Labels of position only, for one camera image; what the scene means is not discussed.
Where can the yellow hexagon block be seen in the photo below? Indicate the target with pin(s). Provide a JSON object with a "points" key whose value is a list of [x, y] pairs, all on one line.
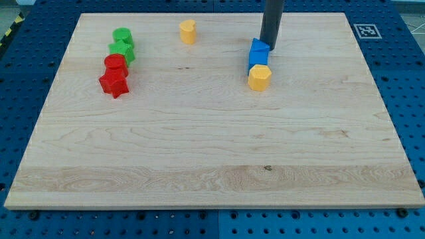
{"points": [[259, 77]]}

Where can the light wooden board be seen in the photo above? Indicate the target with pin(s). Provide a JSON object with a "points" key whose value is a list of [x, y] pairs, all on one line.
{"points": [[191, 134]]}

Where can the blue triangle block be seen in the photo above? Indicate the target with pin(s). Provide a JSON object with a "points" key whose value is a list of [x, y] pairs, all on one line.
{"points": [[258, 54]]}

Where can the yellow heart block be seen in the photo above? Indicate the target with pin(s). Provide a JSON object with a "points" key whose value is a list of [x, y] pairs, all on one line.
{"points": [[188, 31]]}

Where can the red star block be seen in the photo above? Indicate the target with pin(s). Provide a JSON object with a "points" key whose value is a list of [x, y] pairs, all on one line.
{"points": [[114, 82]]}

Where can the green star block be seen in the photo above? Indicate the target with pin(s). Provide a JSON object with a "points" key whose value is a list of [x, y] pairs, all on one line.
{"points": [[124, 49]]}

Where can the red cylinder block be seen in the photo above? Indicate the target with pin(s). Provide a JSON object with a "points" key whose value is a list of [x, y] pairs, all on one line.
{"points": [[116, 61]]}

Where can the green cylinder block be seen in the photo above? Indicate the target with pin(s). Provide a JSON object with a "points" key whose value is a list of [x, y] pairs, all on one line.
{"points": [[123, 34]]}

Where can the white fiducial marker tag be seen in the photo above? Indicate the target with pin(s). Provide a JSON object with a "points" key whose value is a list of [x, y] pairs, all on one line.
{"points": [[367, 31]]}

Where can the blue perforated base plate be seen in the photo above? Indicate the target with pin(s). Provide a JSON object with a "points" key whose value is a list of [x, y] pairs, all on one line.
{"points": [[31, 51]]}

